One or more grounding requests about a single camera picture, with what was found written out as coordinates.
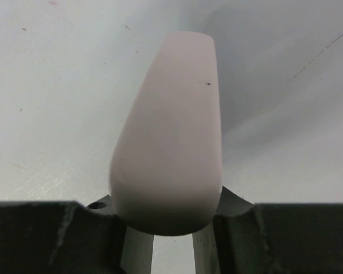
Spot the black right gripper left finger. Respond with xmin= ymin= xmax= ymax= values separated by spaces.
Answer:
xmin=0 ymin=196 xmax=154 ymax=273

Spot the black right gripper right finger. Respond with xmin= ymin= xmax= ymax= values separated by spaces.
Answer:
xmin=193 ymin=188 xmax=343 ymax=273

